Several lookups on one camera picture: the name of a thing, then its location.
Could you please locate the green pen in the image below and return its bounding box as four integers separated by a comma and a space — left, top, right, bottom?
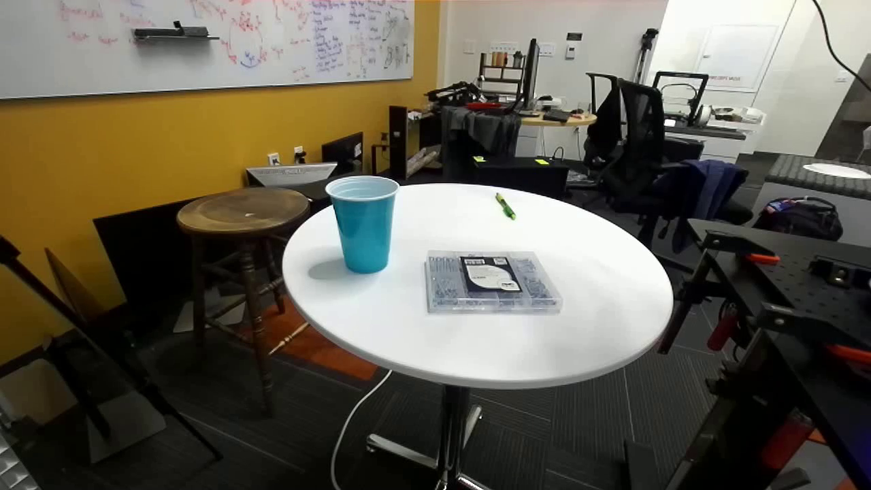
493, 193, 518, 221

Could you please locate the blue plastic cup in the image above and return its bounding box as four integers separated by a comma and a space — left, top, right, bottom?
328, 175, 397, 276

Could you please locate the hard drive in clear case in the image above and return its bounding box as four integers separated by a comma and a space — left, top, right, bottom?
425, 250, 562, 314

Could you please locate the metal table base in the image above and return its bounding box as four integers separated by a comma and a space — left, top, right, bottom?
366, 387, 490, 490

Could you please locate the white tray on shelf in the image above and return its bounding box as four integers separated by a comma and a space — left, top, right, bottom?
248, 163, 335, 187

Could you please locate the round wooden stool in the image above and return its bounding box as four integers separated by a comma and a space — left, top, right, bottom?
178, 187, 312, 410

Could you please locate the black office chair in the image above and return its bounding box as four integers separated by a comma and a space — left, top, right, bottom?
586, 75, 665, 199

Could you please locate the black computer monitor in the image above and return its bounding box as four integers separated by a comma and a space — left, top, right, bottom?
518, 37, 539, 109

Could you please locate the black tripod stand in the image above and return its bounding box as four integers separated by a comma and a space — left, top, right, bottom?
0, 233, 223, 465

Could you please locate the black whiteboard eraser tray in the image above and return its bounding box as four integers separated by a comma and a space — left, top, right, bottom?
135, 21, 220, 43

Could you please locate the black backpack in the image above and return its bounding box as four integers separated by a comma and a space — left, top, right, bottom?
754, 195, 845, 239

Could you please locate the black workbench with clamps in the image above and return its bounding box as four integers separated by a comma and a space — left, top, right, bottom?
660, 218, 871, 490

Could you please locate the white table cable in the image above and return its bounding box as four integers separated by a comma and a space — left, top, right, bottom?
328, 365, 397, 490

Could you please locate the wall whiteboard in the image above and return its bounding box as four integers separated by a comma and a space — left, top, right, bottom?
0, 0, 414, 100

